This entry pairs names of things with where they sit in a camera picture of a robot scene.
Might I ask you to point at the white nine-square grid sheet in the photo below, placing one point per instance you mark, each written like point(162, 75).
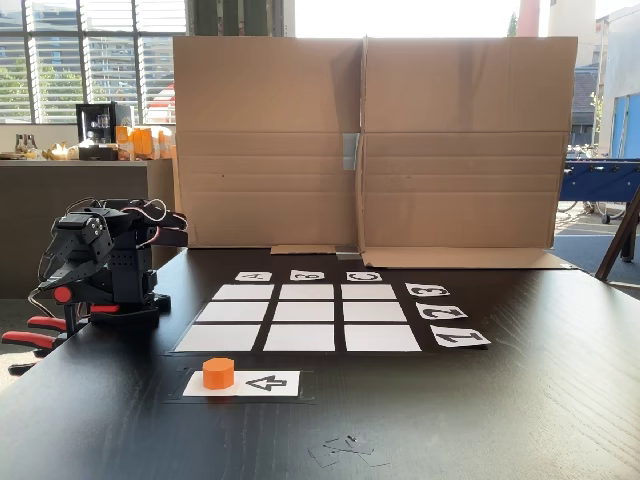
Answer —
point(302, 312)

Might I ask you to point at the red black bar clamp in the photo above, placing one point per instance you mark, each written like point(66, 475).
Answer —
point(62, 294)
point(30, 341)

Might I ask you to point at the yellow bananas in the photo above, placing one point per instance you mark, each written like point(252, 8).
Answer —
point(59, 151)

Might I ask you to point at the glass bottles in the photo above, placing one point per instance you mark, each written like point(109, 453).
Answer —
point(26, 144)

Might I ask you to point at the orange juice carton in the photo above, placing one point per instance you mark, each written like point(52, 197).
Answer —
point(162, 145)
point(124, 142)
point(142, 141)

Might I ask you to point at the black mini fridge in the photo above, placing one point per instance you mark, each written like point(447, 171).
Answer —
point(100, 127)

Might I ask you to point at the paper label letter A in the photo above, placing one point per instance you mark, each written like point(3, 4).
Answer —
point(253, 276)

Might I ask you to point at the brown cardboard box panel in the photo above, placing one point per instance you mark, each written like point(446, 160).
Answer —
point(465, 150)
point(265, 150)

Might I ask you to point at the paper label letter B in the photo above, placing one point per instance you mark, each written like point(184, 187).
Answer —
point(307, 275)

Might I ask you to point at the white arrow paper sheet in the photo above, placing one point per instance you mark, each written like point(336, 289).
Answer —
point(270, 384)

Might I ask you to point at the paper label letter C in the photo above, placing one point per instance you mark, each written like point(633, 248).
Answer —
point(364, 276)

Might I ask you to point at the paper label number 3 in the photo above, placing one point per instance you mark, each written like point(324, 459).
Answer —
point(427, 289)

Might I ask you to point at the paper label number 2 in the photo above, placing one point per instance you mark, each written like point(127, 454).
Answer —
point(441, 311)

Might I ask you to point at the paper label number 1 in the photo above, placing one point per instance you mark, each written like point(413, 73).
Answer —
point(460, 337)

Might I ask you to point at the blue foosball table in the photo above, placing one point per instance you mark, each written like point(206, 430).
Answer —
point(600, 180)

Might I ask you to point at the dark wooden easel leg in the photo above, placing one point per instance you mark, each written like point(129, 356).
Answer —
point(617, 240)

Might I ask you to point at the grey duct tape strip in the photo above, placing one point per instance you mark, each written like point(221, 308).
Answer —
point(347, 253)
point(351, 151)

